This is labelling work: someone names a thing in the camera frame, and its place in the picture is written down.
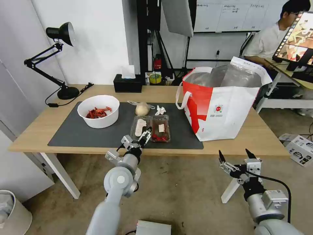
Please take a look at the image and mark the white cabinet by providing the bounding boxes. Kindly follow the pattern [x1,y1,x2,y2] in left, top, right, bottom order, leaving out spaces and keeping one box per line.
[0,127,55,204]

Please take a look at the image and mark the clear plastic container red scraps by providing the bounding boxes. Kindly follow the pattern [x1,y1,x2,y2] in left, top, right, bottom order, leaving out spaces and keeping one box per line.
[150,115,171,143]

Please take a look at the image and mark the white round waste bin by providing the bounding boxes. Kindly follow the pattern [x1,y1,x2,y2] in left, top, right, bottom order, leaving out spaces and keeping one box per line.
[0,189,33,235]

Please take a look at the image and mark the person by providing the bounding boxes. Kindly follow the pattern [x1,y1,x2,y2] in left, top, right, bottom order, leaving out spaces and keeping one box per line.
[244,0,311,68]

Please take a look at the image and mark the grey photo softbox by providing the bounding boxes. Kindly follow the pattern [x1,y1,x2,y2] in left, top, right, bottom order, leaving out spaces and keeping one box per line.
[161,0,195,38]

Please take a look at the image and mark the white table leg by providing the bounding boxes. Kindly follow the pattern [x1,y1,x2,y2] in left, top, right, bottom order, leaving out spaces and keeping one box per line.
[40,152,81,199]
[220,176,242,204]

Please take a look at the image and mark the black tissue box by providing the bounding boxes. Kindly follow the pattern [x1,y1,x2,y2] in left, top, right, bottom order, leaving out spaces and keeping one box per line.
[113,74,143,93]

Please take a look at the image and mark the white framed wooden desk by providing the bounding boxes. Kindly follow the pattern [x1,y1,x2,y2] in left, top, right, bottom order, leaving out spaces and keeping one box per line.
[254,57,313,114]

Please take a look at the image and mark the black desk lamp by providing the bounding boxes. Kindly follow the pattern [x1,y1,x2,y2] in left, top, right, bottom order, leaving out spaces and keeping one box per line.
[24,22,81,100]

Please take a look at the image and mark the dark grey desk mat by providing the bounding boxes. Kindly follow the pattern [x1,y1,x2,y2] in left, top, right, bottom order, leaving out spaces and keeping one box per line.
[47,102,204,149]

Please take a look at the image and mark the black lamp power cord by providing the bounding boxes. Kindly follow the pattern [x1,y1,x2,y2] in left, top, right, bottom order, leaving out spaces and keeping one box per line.
[45,83,95,108]

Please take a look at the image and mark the clear bag with pale bun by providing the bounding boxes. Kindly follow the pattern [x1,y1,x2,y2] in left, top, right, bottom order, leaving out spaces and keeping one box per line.
[127,100,155,116]

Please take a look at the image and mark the black computer monitor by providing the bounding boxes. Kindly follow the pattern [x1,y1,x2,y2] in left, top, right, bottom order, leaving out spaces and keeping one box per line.
[272,10,313,72]

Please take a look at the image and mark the small white box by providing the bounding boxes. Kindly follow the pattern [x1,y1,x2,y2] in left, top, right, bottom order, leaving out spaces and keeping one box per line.
[278,133,292,147]

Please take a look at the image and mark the black light stand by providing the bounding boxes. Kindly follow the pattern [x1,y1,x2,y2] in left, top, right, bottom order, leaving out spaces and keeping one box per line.
[136,0,176,81]

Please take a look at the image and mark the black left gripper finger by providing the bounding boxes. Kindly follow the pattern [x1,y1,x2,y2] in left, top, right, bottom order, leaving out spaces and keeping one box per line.
[144,127,153,146]
[136,131,148,144]

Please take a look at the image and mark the white tissue sheet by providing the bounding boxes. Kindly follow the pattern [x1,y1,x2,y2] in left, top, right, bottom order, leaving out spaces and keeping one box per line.
[121,65,136,79]

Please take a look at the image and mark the red and white takeout bag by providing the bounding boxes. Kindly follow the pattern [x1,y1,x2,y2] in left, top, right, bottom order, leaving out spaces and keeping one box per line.
[175,56,273,142]

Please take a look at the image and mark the white round paper bowl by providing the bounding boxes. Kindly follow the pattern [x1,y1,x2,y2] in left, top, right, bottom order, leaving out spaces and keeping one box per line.
[77,95,120,129]

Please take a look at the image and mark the red crayfish shells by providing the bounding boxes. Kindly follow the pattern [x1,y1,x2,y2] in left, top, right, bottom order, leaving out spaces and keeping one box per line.
[85,106,113,119]

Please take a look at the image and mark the yellow green tape roll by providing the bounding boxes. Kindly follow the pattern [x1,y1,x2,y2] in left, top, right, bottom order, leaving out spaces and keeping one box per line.
[149,72,162,85]

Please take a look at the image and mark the red canister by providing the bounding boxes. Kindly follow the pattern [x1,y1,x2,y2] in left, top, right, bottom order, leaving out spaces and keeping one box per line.
[153,54,163,71]

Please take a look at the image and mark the white whiteboard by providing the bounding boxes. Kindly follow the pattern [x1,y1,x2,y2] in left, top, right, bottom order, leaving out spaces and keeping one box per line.
[194,0,292,34]

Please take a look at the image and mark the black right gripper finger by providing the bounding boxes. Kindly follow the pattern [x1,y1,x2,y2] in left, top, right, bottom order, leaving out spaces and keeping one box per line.
[218,149,241,176]
[245,148,257,161]

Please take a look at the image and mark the white printed cardboard box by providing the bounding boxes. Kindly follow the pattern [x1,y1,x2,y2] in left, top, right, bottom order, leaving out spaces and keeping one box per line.
[285,134,313,168]

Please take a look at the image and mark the clear plastic container with wrapper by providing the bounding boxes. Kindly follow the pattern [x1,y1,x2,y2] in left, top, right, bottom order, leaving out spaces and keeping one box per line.
[129,115,153,143]

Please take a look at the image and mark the crumpled white napkin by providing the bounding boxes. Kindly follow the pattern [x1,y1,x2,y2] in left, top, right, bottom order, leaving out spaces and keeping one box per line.
[154,104,167,116]

